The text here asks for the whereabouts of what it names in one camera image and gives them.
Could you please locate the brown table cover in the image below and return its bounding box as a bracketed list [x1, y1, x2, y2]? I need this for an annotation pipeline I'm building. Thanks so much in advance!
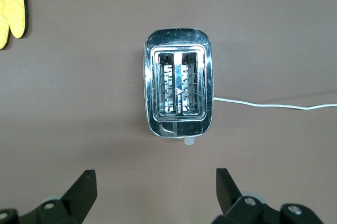
[0, 0, 337, 224]

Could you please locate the white toaster power cable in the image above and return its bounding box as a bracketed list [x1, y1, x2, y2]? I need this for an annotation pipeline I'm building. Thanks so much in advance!
[212, 96, 337, 111]

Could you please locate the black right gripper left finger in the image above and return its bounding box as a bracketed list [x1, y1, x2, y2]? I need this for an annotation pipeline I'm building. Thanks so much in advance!
[0, 169, 98, 224]

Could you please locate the yellow quilted oven mitt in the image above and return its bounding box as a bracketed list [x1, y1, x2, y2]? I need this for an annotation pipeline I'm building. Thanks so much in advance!
[0, 0, 29, 51]

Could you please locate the chrome and beige toaster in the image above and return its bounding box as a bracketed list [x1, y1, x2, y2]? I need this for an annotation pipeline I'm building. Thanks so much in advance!
[143, 26, 214, 146]

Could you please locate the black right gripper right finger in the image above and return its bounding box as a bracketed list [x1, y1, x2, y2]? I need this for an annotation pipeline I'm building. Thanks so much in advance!
[210, 167, 325, 224]

